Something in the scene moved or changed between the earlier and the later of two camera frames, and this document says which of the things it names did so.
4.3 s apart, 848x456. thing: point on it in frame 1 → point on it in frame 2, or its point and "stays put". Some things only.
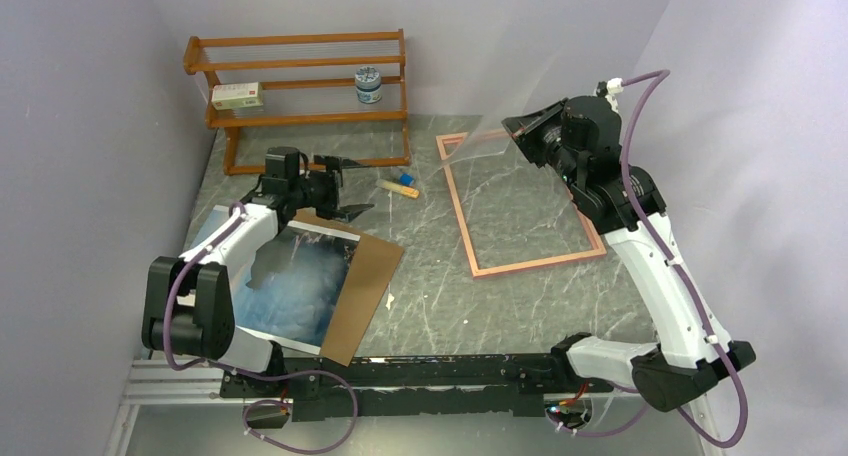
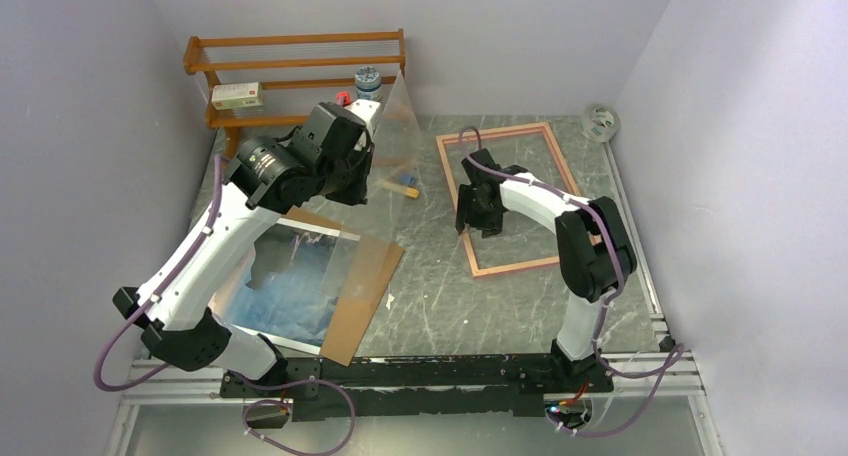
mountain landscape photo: (290, 284) stays put
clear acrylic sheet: (548, 82) → (365, 242)
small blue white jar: (368, 82) stays put
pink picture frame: (598, 246) stays put
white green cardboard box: (237, 95) stays put
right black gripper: (521, 125) → (489, 226)
